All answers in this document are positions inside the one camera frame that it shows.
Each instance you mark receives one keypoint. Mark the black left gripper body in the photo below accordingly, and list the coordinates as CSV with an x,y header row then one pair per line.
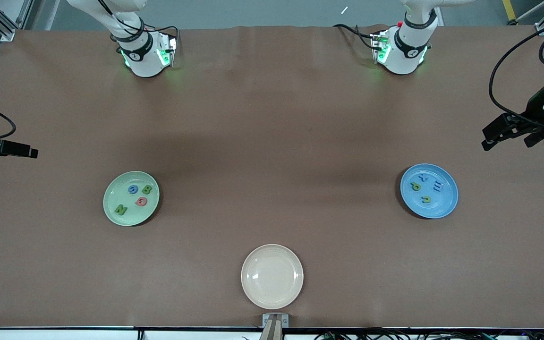
x,y
535,111

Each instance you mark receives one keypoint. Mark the blue letter m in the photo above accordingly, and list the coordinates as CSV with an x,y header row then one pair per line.
x,y
437,186

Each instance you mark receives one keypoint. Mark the blue letter x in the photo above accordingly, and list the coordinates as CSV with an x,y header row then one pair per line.
x,y
424,178

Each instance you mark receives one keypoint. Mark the green letter u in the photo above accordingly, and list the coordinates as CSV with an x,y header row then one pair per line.
x,y
429,200

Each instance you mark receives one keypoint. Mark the green letter p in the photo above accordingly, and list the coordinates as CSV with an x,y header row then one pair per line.
x,y
415,187

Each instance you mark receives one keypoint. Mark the blue letter G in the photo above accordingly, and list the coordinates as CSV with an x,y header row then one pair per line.
x,y
130,189

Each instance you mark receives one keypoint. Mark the green letter N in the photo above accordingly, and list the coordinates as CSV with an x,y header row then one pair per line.
x,y
121,209

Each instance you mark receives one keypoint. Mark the pink letter Q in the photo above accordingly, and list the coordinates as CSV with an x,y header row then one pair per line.
x,y
138,202

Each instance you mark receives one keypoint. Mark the green letter B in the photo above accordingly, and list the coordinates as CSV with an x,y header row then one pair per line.
x,y
147,190

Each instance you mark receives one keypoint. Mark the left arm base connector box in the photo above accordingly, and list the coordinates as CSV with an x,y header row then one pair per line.
x,y
379,49

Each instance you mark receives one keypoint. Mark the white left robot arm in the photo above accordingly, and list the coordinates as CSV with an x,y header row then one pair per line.
x,y
406,52

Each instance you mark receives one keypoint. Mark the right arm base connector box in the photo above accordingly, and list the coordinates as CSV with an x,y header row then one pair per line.
x,y
165,55

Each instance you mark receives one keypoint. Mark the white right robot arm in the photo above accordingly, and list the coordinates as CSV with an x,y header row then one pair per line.
x,y
142,61

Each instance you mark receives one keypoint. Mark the blue plate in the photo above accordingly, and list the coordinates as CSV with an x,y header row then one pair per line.
x,y
442,205

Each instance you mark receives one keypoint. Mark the yellow floor tape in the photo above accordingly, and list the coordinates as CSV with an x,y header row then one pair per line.
x,y
509,12

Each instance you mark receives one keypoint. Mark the light green plate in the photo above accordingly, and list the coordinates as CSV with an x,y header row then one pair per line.
x,y
130,217

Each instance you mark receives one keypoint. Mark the brown table mat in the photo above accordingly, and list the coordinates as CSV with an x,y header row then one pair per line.
x,y
272,118

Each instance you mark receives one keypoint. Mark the beige plate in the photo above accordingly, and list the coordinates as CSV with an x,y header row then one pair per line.
x,y
272,278

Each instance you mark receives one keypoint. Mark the white table edge rail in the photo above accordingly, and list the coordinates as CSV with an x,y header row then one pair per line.
x,y
40,335

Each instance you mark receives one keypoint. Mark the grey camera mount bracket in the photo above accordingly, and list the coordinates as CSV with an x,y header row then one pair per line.
x,y
275,326

